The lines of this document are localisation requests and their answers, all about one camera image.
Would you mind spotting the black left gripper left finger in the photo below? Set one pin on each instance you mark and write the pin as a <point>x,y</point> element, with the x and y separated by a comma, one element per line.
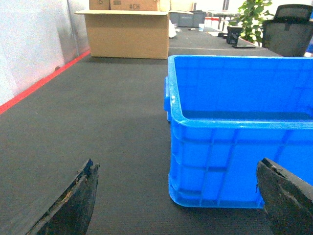
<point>72,211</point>

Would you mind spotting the black mesh office chair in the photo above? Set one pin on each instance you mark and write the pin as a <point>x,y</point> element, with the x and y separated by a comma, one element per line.
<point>290,31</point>

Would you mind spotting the large blue plastic crate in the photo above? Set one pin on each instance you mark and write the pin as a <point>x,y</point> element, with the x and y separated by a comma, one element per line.
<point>227,113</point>

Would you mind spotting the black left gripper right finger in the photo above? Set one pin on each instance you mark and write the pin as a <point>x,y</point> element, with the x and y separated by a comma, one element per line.
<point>288,199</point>

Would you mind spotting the stacked cardboard box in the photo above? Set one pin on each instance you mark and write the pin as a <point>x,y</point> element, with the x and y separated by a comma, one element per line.
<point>129,5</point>

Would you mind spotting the small black crate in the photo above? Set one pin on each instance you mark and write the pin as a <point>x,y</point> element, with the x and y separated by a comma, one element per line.
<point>233,34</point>

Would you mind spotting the grey plastic bin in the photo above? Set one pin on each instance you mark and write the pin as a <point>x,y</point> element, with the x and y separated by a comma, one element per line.
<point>183,19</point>

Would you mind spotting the open cardboard box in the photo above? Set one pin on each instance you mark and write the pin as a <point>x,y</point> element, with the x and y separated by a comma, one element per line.
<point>127,34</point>

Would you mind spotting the green potted plant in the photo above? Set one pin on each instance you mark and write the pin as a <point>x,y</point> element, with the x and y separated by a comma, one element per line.
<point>251,15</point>

